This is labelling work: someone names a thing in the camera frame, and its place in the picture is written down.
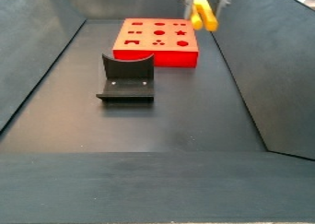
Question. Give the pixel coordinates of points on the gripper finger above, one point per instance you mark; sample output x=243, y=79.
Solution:
x=221, y=5
x=187, y=8

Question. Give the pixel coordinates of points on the yellow two-prong peg object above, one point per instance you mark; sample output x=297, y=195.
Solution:
x=201, y=16

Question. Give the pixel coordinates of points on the red foam shape board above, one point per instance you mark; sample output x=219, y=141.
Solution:
x=163, y=37

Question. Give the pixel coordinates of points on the black curved fixture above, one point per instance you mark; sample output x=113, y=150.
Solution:
x=128, y=79

